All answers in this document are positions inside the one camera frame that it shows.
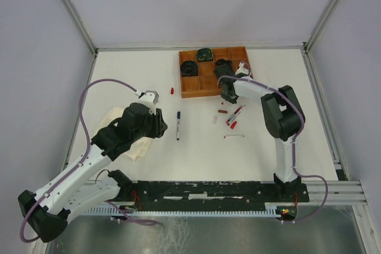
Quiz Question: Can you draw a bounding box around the white marker blue end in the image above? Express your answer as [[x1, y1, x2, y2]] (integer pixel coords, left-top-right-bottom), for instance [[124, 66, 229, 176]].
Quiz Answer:
[[176, 118, 180, 141]]

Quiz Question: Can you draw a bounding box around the large red pen cap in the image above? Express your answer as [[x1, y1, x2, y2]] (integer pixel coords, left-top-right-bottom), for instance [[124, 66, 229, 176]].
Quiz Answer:
[[230, 121, 237, 129]]

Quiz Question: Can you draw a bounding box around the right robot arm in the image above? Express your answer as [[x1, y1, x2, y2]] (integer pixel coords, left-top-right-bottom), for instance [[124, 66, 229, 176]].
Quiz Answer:
[[214, 64, 305, 201]]

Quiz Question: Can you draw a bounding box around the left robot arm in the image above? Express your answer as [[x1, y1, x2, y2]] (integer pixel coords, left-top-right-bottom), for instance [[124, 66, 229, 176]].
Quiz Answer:
[[18, 103, 168, 243]]

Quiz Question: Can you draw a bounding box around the brown pen cap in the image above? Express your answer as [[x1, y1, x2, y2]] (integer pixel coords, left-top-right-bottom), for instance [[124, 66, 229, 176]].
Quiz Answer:
[[218, 109, 228, 114]]

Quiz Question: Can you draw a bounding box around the thin white pen red end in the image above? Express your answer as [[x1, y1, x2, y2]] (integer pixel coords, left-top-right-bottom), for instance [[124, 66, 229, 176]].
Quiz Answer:
[[223, 134, 245, 139]]

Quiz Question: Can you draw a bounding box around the wooden compartment tray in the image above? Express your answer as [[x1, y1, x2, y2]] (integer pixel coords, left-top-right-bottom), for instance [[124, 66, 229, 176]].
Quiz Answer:
[[179, 46, 249, 98]]

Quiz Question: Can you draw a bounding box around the cream folded cloth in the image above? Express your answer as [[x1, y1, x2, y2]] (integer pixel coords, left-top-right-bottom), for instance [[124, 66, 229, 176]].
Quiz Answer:
[[98, 106, 153, 161]]

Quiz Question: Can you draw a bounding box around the coiled black cable centre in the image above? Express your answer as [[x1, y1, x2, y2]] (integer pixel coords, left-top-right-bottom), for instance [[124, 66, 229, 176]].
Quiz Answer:
[[214, 58, 234, 69]]

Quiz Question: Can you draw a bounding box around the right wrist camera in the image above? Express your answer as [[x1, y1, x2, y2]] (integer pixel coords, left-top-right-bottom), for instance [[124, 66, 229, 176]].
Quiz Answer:
[[235, 61, 251, 76]]

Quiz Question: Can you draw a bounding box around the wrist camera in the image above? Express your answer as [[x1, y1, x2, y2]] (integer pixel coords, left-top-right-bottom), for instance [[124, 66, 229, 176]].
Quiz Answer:
[[135, 90, 160, 115], [235, 61, 251, 76]]

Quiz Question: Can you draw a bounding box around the coiled green black cable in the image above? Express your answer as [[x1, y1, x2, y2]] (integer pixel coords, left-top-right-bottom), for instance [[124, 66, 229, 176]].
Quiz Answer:
[[195, 47, 214, 63]]

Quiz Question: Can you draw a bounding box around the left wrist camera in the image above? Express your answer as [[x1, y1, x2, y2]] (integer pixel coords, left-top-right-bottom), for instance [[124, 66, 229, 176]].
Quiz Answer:
[[135, 90, 160, 115]]

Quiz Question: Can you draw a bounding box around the coiled black cable left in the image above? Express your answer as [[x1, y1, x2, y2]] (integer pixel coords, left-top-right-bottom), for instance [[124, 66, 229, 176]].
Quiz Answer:
[[180, 60, 199, 77]]

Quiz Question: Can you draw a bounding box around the aluminium frame back rail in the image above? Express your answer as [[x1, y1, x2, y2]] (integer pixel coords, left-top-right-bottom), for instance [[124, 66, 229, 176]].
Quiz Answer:
[[96, 45, 305, 53]]

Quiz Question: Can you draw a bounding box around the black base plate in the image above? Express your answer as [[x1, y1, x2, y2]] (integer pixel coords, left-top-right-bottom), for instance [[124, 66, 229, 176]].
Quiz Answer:
[[107, 170, 310, 210]]

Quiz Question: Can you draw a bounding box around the white slotted cable duct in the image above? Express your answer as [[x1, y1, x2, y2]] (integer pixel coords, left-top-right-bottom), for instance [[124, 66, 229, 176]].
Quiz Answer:
[[82, 199, 294, 217]]

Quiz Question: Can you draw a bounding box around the aluminium frame right post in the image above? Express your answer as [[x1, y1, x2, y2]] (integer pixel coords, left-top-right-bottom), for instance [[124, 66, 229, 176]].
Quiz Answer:
[[304, 0, 341, 54]]

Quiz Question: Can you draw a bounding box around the aluminium frame post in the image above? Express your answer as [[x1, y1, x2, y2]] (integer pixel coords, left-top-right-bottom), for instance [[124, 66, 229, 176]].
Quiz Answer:
[[61, 0, 98, 55], [304, 0, 341, 54]]

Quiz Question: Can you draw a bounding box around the aluminium frame left post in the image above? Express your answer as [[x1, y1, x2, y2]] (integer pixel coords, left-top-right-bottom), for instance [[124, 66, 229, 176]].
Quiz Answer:
[[61, 0, 98, 55]]

